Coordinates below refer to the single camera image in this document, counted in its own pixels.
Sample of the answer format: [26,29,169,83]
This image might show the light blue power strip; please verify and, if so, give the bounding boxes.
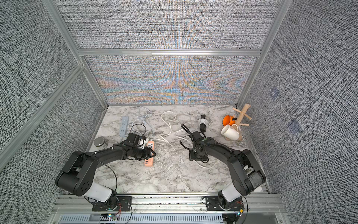
[119,105,156,141]

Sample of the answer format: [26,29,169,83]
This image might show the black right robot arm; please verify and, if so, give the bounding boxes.
[188,131,266,210]

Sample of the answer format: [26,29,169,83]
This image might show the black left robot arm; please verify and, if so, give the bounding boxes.
[55,133,156,209]

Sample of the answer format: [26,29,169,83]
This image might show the white mug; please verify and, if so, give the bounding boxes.
[221,124,242,141]

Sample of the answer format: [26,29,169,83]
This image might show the orange mug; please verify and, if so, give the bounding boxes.
[222,115,237,126]

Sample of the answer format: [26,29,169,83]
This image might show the small metal tin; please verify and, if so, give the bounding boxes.
[93,136,108,151]

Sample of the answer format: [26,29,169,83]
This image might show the wooden mug tree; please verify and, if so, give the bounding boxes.
[232,104,252,130]

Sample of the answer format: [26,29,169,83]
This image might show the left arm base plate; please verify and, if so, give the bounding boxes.
[91,196,132,211]

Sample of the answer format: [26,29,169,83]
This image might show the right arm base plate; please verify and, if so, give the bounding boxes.
[202,196,245,212]

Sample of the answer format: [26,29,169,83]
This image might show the aluminium front rail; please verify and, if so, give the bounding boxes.
[48,193,290,224]

